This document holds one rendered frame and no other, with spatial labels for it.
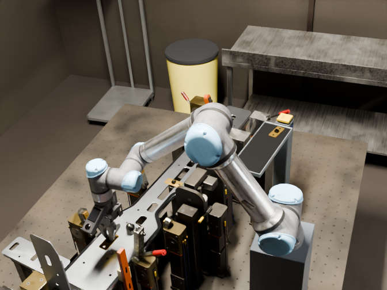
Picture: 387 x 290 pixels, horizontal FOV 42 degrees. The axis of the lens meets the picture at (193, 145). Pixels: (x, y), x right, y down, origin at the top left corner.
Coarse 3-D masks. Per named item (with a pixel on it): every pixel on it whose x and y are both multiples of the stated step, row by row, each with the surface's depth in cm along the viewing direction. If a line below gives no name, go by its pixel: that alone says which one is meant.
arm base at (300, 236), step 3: (300, 222) 179; (300, 225) 180; (300, 228) 180; (297, 231) 179; (300, 231) 180; (297, 234) 179; (300, 234) 180; (303, 234) 183; (297, 237) 179; (300, 237) 180; (303, 237) 183; (297, 240) 179; (300, 240) 180; (297, 243) 180; (300, 243) 181; (294, 246) 179; (297, 246) 180; (300, 246) 182; (294, 249) 180
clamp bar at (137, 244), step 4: (132, 224) 180; (128, 228) 179; (132, 228) 179; (136, 228) 179; (140, 228) 178; (136, 232) 177; (140, 232) 178; (144, 232) 179; (136, 236) 178; (140, 236) 179; (136, 240) 180; (140, 240) 180; (136, 244) 181; (140, 244) 182; (136, 248) 183; (140, 248) 184; (136, 252) 184; (140, 252) 185; (136, 256) 186
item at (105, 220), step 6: (114, 192) 185; (114, 198) 186; (96, 204) 181; (102, 204) 180; (108, 204) 185; (114, 204) 187; (120, 204) 188; (108, 210) 186; (114, 210) 185; (108, 216) 184; (114, 216) 188; (102, 222) 187; (108, 222) 185
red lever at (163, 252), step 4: (144, 252) 186; (148, 252) 184; (152, 252) 182; (156, 252) 180; (160, 252) 178; (164, 252) 178; (140, 256) 187; (144, 256) 185; (148, 256) 184; (152, 256) 182; (156, 256) 181
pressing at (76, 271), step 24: (240, 120) 267; (168, 168) 239; (192, 168) 237; (144, 192) 226; (120, 216) 214; (144, 216) 214; (96, 240) 204; (120, 240) 203; (144, 240) 203; (72, 264) 195; (96, 264) 194; (72, 288) 186; (96, 288) 185
